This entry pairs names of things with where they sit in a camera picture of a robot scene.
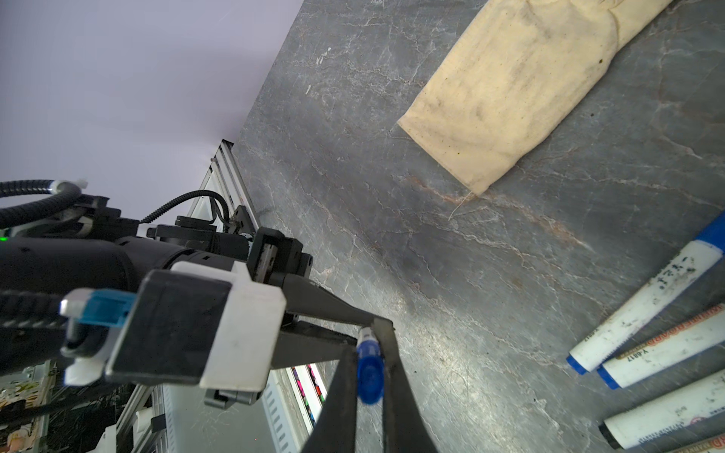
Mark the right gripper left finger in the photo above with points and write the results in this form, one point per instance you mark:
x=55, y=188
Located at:
x=335, y=430

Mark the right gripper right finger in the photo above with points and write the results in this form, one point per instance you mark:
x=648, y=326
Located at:
x=403, y=427

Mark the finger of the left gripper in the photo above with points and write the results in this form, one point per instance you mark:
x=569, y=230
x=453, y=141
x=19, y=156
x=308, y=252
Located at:
x=305, y=297
x=303, y=343

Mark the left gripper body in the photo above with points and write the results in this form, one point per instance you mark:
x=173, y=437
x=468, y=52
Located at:
x=271, y=256

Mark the blue pen cap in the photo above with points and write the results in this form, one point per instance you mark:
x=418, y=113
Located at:
x=370, y=373

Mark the white marker pen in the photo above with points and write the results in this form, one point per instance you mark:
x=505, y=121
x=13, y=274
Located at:
x=366, y=335
x=714, y=444
x=688, y=339
x=679, y=409
x=693, y=261

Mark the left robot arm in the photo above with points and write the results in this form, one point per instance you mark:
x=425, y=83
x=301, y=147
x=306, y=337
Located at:
x=61, y=240

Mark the cream fabric glove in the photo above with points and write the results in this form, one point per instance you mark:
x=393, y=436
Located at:
x=514, y=75

